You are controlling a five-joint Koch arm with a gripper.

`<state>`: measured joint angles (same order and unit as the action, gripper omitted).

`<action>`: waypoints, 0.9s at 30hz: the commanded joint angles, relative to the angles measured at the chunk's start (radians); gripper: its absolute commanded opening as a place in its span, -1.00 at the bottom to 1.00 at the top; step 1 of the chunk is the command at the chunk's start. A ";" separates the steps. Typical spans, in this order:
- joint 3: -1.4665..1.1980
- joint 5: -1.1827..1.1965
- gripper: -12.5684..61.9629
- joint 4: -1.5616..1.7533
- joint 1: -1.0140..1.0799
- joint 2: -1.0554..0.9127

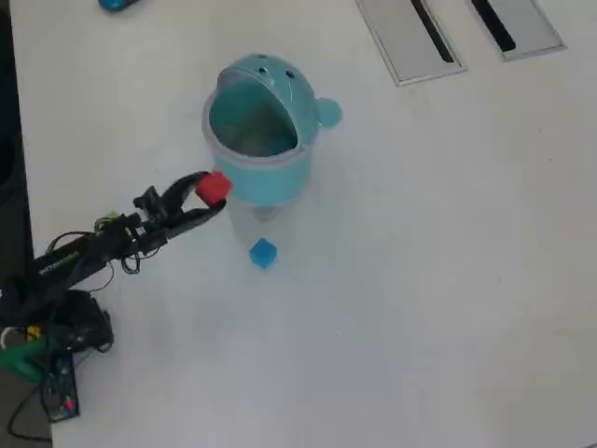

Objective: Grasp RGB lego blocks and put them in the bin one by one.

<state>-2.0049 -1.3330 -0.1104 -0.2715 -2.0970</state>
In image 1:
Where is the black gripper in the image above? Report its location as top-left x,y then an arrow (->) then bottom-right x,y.
120,171 -> 229,256

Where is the red lego block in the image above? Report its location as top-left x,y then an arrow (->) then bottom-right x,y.
194,171 -> 233,208

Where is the blue lego block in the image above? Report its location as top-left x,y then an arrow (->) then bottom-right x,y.
248,236 -> 279,271

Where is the teal whale-shaped bin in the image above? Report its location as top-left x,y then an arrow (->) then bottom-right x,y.
201,52 -> 344,223

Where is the small blue object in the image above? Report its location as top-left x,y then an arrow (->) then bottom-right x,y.
96,0 -> 141,14

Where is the blue circuit board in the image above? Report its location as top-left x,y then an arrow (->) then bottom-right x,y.
42,357 -> 80,424

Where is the green table clamp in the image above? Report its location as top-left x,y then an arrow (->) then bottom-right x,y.
0,338 -> 60,385

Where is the white cable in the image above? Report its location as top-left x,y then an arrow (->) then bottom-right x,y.
0,326 -> 25,350

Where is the metal desk cable hatch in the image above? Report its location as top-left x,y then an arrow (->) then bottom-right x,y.
422,0 -> 566,63
354,0 -> 467,89

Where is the black power cable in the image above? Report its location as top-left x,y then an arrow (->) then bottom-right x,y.
7,382 -> 52,441

